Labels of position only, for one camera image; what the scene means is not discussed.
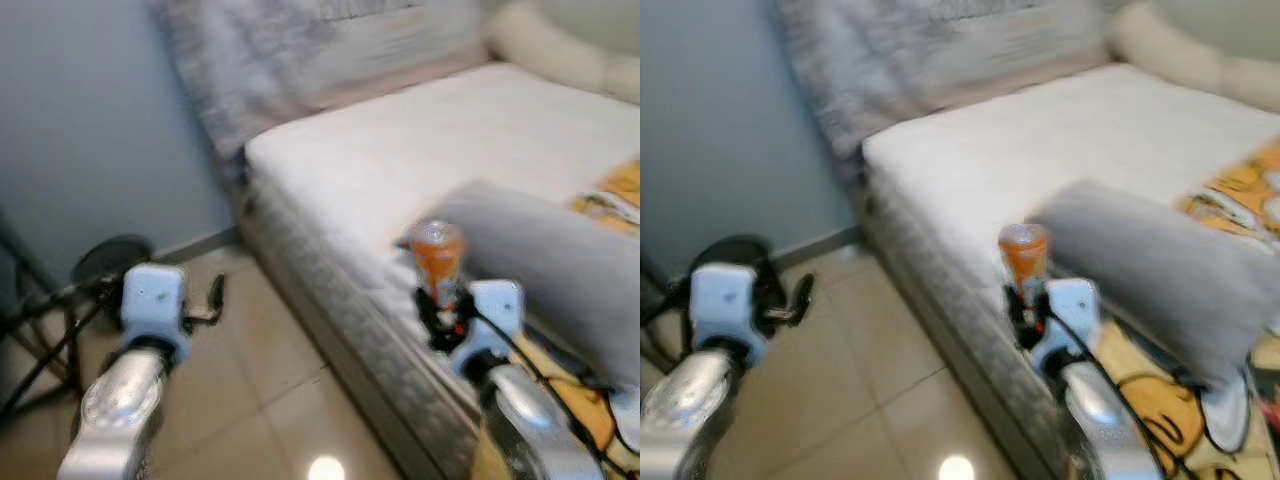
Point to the orange drink bottle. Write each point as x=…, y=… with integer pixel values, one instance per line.
x=1024, y=255
x=438, y=255

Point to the grey plush pillow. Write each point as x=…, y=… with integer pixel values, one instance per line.
x=560, y=270
x=1170, y=270

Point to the yellow cartoon print blanket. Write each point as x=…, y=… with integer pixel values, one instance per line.
x=612, y=198
x=1240, y=195

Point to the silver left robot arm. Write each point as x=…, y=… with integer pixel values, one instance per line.
x=120, y=400
x=685, y=400

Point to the grey bed base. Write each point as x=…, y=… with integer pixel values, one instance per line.
x=345, y=365
x=960, y=340

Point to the white quilted mattress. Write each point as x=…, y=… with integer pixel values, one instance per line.
x=1040, y=150
x=430, y=150

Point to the cream bolster pillow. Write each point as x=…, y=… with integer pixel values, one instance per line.
x=1190, y=55
x=560, y=50

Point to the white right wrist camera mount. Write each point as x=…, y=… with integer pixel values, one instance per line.
x=492, y=320
x=1070, y=320

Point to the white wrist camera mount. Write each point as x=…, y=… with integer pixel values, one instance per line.
x=155, y=300
x=492, y=320
x=1070, y=320
x=725, y=298

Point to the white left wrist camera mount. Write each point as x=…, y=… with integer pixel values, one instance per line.
x=155, y=300
x=725, y=298

